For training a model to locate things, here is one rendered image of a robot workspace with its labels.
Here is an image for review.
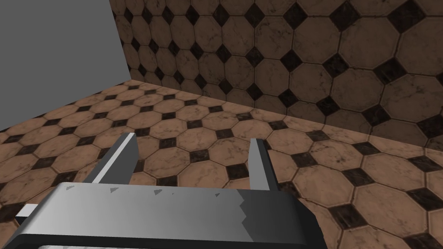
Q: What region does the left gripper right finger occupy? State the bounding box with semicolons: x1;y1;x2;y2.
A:
247;138;279;192

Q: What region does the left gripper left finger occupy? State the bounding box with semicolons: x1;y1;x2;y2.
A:
83;132;140;185

